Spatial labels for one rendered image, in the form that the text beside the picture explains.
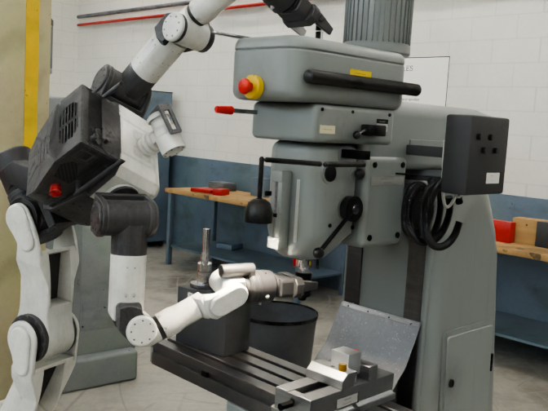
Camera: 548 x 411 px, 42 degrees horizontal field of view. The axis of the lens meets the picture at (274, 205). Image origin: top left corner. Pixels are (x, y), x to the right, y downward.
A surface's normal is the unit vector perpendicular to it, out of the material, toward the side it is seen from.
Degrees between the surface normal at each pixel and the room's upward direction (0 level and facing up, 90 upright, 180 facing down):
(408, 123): 90
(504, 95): 90
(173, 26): 82
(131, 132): 57
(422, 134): 90
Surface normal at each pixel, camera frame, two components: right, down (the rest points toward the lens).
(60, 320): 0.88, -0.07
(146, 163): 0.77, -0.45
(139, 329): 0.36, 0.05
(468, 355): 0.69, 0.09
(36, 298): -0.47, 0.07
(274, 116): -0.72, 0.04
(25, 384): -0.43, 0.48
